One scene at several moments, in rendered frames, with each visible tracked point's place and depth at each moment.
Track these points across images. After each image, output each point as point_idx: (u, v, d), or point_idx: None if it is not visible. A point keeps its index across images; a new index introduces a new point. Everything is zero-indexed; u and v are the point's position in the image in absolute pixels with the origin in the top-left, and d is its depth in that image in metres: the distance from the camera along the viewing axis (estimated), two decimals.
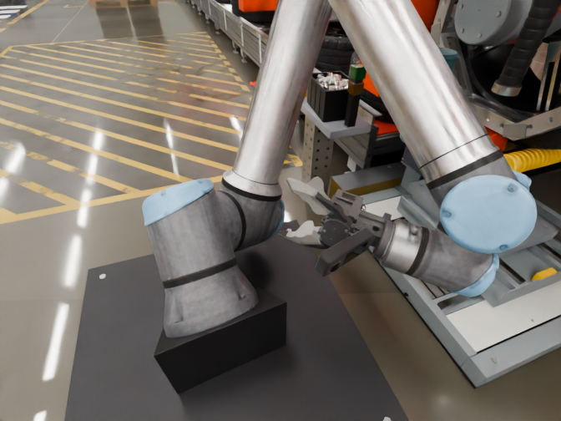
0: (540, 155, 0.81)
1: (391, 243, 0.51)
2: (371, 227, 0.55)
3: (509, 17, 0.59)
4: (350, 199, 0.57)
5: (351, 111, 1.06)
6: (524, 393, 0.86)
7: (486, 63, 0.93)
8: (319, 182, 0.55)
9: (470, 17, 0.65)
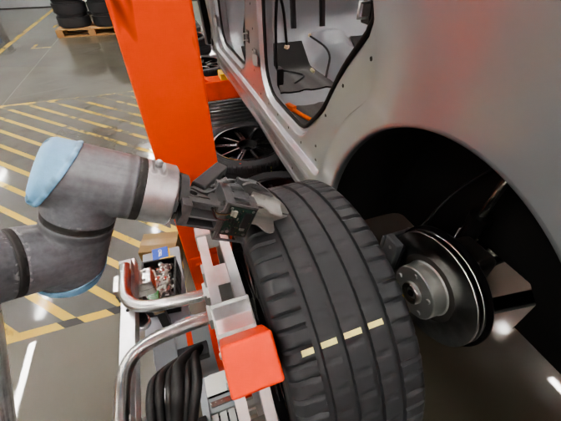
0: None
1: None
2: (198, 193, 0.47)
3: None
4: (239, 202, 0.46)
5: (160, 322, 1.13)
6: None
7: None
8: (275, 210, 0.52)
9: None
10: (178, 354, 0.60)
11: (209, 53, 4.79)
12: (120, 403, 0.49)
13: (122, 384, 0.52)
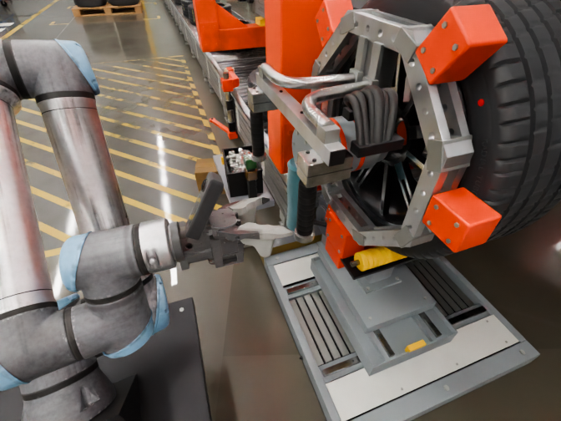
0: (390, 253, 0.92)
1: (167, 236, 0.50)
2: (193, 244, 0.54)
3: None
4: (227, 258, 0.55)
5: (250, 192, 1.16)
6: None
7: (373, 190, 1.00)
8: (263, 251, 0.53)
9: None
10: (343, 113, 0.63)
11: None
12: (321, 113, 0.53)
13: (315, 106, 0.55)
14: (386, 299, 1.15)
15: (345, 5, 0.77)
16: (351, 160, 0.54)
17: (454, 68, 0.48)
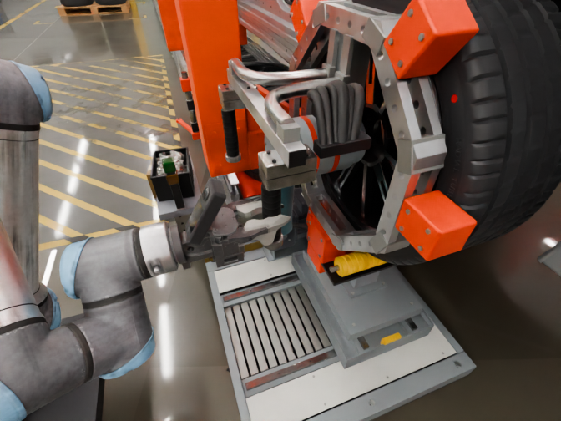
0: (371, 258, 0.88)
1: (169, 246, 0.50)
2: (194, 247, 0.54)
3: None
4: (228, 259, 0.57)
5: (174, 196, 1.11)
6: None
7: (355, 192, 0.96)
8: (267, 241, 0.58)
9: None
10: (312, 110, 0.59)
11: None
12: (281, 109, 0.48)
13: (276, 103, 0.51)
14: (371, 305, 1.11)
15: None
16: (315, 161, 0.50)
17: (422, 61, 0.44)
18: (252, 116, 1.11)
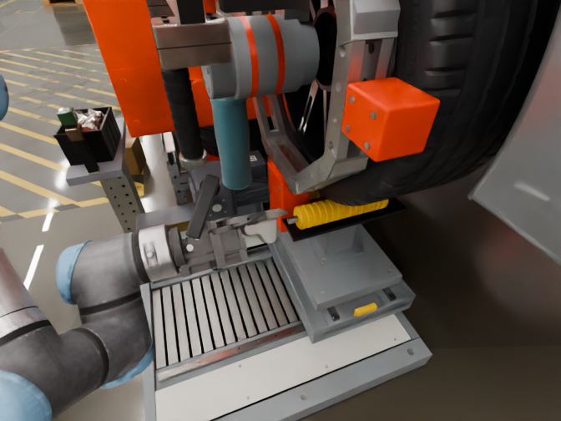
0: (336, 207, 0.75)
1: (166, 231, 0.50)
2: (194, 246, 0.52)
3: (217, 76, 0.53)
4: (229, 257, 0.52)
5: (81, 157, 0.95)
6: None
7: (320, 137, 0.83)
8: (270, 236, 0.55)
9: (204, 70, 0.59)
10: None
11: None
12: None
13: None
14: (345, 272, 0.98)
15: None
16: (226, 27, 0.38)
17: None
18: None
